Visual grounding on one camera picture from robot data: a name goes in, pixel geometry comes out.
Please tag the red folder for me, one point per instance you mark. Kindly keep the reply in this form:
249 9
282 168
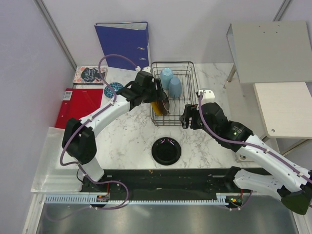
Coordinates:
78 103

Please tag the black plate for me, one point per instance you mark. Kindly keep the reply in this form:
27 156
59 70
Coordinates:
166 151

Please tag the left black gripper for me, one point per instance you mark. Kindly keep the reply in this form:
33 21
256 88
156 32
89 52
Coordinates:
156 96

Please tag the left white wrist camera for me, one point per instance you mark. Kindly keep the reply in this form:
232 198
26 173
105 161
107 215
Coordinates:
145 69

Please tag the blue patterned bowl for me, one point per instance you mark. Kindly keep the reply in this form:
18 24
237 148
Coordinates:
114 88

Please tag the little women book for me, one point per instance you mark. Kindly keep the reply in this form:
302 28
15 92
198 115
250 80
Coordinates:
89 75

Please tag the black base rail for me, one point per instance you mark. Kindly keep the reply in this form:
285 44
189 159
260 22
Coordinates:
164 184

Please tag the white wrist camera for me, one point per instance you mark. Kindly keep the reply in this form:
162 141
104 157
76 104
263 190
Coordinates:
145 69
207 95

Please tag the grey metal shelf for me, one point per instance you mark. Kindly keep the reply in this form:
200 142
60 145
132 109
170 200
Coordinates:
271 51

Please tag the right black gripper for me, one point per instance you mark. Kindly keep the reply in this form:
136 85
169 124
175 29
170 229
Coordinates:
185 118

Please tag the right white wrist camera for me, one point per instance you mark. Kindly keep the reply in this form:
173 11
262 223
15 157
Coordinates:
207 95

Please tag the blue ring binder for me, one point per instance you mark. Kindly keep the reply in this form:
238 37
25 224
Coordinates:
128 39

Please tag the white cable duct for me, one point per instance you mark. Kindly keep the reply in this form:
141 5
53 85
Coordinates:
95 199

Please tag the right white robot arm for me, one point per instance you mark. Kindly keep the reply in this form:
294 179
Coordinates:
287 182

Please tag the light blue cup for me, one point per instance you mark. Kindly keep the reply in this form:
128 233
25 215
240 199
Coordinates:
165 77

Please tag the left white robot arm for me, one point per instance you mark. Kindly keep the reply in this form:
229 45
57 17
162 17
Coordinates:
79 140

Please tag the beige wooden board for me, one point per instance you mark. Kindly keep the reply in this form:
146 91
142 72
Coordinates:
285 108

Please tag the red floral plate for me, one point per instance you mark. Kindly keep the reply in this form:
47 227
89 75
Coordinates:
163 107

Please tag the black wire dish rack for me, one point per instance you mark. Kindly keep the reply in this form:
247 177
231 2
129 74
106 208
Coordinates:
185 71

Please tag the yellow plate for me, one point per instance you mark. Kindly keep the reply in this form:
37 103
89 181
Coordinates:
156 109

